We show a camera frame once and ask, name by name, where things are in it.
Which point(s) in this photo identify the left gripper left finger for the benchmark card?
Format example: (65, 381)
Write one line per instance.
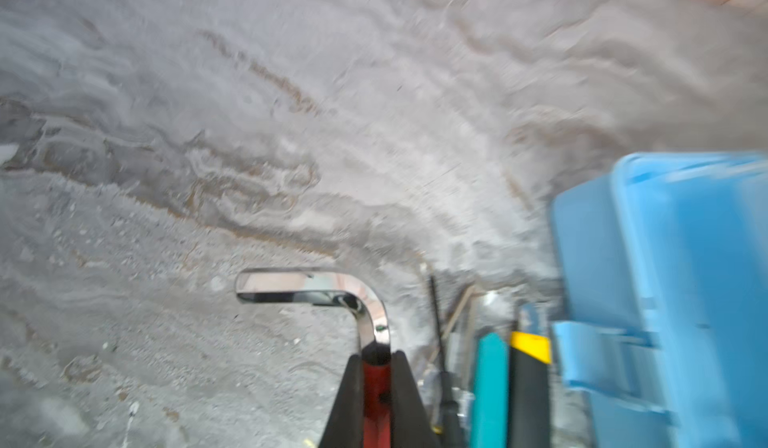
(344, 428)

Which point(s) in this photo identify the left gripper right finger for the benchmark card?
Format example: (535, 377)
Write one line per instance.
(410, 426)

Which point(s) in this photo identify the blue plastic tool box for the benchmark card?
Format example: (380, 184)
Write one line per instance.
(664, 261)

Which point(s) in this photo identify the black yellow screwdriver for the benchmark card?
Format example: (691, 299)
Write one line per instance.
(452, 435)

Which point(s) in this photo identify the teal utility knife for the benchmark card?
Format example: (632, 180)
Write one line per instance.
(489, 414)

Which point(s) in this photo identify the black yellow utility knife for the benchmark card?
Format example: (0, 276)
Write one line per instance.
(529, 388)

